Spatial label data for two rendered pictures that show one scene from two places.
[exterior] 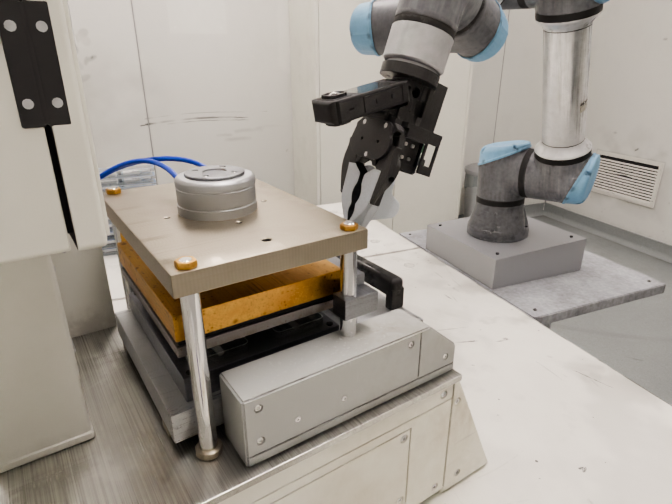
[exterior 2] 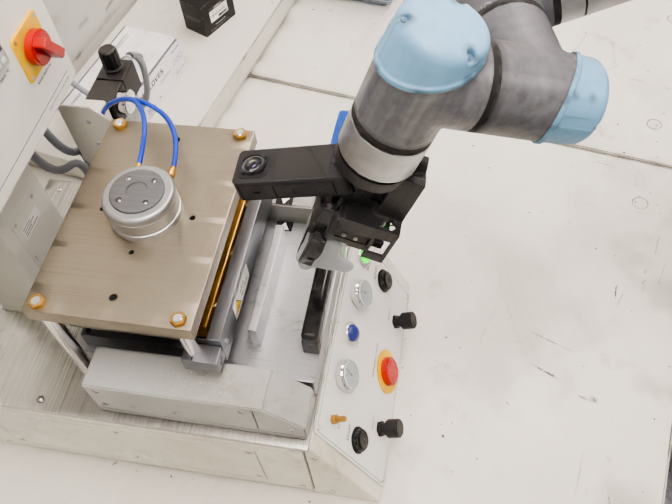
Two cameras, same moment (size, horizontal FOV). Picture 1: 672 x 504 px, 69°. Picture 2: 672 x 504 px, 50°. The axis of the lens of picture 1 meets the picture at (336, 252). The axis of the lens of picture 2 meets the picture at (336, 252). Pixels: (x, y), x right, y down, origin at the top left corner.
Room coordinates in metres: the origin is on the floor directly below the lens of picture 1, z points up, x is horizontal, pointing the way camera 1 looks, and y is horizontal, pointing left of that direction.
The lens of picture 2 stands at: (0.30, -0.39, 1.72)
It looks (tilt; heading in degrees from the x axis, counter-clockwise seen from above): 55 degrees down; 49
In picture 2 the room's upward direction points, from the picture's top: 6 degrees counter-clockwise
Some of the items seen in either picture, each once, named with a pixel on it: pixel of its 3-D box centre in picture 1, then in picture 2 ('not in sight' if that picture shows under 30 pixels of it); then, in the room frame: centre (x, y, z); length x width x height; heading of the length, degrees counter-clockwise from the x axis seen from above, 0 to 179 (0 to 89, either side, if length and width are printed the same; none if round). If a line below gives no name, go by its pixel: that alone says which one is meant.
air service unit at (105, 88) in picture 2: not in sight; (121, 104); (0.59, 0.35, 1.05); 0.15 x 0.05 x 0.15; 34
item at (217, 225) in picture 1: (184, 232); (132, 210); (0.48, 0.16, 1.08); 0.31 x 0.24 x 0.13; 34
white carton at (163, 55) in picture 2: not in sight; (126, 85); (0.72, 0.62, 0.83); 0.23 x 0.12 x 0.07; 23
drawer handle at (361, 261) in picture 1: (360, 272); (321, 290); (0.59, -0.03, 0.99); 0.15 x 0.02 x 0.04; 34
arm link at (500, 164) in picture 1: (505, 168); not in sight; (1.19, -0.42, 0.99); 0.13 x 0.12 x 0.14; 50
